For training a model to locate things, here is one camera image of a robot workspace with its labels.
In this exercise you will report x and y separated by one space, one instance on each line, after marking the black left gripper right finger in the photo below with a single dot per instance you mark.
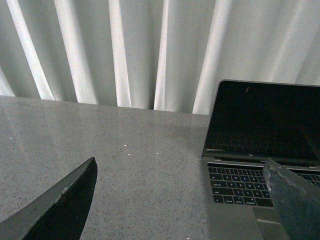
296 200

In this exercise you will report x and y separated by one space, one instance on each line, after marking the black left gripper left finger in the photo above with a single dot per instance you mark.
58 214

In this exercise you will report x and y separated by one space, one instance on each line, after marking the grey laptop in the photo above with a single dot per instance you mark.
251 122

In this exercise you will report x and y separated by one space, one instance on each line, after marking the white pleated curtain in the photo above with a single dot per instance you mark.
164 55

